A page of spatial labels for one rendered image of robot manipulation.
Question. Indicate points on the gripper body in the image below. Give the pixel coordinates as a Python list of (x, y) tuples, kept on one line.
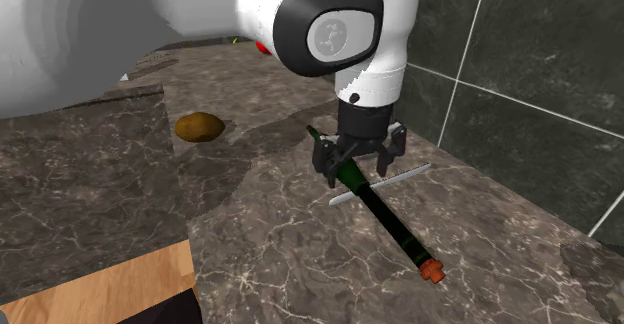
[(364, 120)]

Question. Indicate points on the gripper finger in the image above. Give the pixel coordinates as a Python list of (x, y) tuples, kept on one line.
[(327, 159), (396, 142)]

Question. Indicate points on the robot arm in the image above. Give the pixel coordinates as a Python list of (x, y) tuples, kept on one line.
[(146, 11)]

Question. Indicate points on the silver serrated knife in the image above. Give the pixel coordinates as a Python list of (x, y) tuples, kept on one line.
[(404, 174)]

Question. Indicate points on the green black stick, orange cap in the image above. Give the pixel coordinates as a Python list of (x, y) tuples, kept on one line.
[(390, 220)]

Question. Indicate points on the brown potato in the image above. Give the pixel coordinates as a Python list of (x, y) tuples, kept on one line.
[(200, 127)]

